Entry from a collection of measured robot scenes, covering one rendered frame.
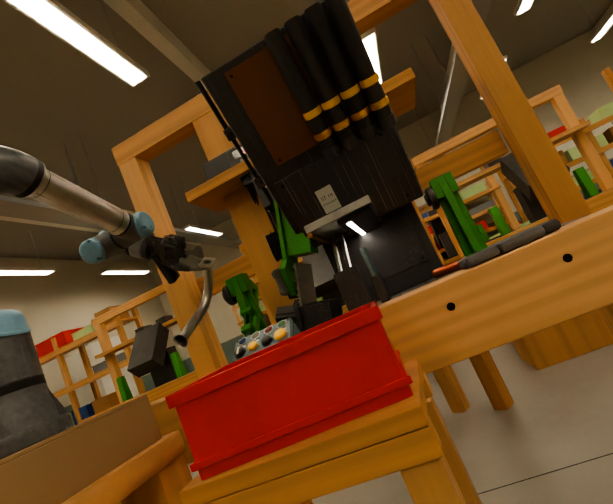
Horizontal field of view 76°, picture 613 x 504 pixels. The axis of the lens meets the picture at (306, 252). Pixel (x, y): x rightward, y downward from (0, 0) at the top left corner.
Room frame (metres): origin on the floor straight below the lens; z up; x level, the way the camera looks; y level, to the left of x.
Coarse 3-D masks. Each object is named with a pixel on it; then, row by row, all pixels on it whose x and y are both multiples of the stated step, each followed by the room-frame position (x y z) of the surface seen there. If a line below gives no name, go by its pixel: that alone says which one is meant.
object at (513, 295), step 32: (576, 224) 0.72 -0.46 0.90; (608, 224) 0.71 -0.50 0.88; (512, 256) 0.74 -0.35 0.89; (544, 256) 0.73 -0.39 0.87; (576, 256) 0.72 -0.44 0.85; (608, 256) 0.71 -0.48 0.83; (448, 288) 0.77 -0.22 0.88; (480, 288) 0.76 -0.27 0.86; (512, 288) 0.75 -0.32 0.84; (544, 288) 0.74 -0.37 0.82; (576, 288) 0.73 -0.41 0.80; (608, 288) 0.72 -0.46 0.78; (384, 320) 0.80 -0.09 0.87; (416, 320) 0.79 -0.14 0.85; (448, 320) 0.78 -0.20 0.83; (480, 320) 0.77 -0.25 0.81; (512, 320) 0.75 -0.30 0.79; (544, 320) 0.74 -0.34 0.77; (416, 352) 0.79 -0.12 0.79; (448, 352) 0.78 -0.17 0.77; (480, 352) 0.77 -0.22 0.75; (160, 416) 0.92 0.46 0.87
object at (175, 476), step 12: (180, 456) 0.72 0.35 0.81; (168, 468) 0.69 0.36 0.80; (180, 468) 0.71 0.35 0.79; (156, 480) 0.67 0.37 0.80; (168, 480) 0.68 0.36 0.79; (180, 480) 0.71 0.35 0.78; (132, 492) 0.68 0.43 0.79; (144, 492) 0.68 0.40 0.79; (156, 492) 0.67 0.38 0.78; (168, 492) 0.67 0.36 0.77
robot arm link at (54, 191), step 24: (0, 168) 0.74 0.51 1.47; (24, 168) 0.77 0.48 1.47; (0, 192) 0.77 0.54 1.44; (24, 192) 0.80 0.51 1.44; (48, 192) 0.84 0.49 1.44; (72, 192) 0.89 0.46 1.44; (72, 216) 0.94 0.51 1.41; (96, 216) 0.96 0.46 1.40; (120, 216) 1.03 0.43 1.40; (144, 216) 1.10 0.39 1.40; (120, 240) 1.09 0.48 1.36
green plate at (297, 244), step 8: (280, 216) 1.07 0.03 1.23; (280, 224) 1.06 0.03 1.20; (288, 224) 1.07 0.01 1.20; (280, 232) 1.07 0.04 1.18; (288, 232) 1.07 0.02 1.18; (280, 240) 1.07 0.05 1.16; (288, 240) 1.08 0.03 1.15; (296, 240) 1.07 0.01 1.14; (304, 240) 1.07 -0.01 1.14; (288, 248) 1.08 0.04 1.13; (296, 248) 1.07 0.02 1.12; (304, 248) 1.07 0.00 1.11; (312, 248) 1.08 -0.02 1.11; (288, 256) 1.09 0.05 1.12; (296, 256) 1.13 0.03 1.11
